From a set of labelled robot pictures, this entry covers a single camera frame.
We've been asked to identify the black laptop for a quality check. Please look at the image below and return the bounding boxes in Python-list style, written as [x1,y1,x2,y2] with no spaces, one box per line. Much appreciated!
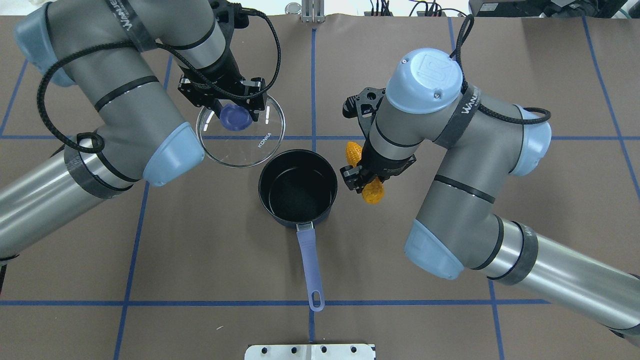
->
[468,0,627,19]

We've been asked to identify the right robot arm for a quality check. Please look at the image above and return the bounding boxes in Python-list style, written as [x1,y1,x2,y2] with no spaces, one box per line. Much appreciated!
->
[340,48,640,346]

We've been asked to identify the yellow toy corn cob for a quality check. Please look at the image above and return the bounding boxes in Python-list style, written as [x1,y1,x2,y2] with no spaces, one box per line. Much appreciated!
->
[345,141,385,204]

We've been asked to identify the dark blue pot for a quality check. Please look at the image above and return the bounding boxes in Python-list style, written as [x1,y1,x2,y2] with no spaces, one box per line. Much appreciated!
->
[257,149,338,312]

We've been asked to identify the white camera stand column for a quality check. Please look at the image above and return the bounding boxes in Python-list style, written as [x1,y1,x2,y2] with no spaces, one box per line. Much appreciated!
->
[244,343,377,360]

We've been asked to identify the aluminium frame post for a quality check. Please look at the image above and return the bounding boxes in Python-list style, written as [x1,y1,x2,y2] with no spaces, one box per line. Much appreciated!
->
[301,0,326,24]

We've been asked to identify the glass pot lid blue knob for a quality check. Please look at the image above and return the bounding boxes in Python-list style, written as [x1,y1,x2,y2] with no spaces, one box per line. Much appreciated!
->
[196,94,286,168]

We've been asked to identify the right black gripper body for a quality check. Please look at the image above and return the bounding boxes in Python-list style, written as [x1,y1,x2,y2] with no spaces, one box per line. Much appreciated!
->
[357,140,417,187]

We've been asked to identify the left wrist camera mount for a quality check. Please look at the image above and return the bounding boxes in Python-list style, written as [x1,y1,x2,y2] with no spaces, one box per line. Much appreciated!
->
[208,0,250,30]

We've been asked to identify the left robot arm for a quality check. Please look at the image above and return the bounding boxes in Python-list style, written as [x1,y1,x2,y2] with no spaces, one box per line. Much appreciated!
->
[1,0,268,265]

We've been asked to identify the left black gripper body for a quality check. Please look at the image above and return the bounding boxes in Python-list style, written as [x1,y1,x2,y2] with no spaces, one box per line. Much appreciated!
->
[178,61,264,109]

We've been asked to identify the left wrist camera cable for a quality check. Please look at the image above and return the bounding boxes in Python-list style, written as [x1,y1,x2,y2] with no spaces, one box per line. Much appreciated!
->
[37,7,282,153]

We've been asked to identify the orange black power strip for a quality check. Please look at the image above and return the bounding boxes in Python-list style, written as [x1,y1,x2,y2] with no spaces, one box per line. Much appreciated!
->
[353,0,472,18]

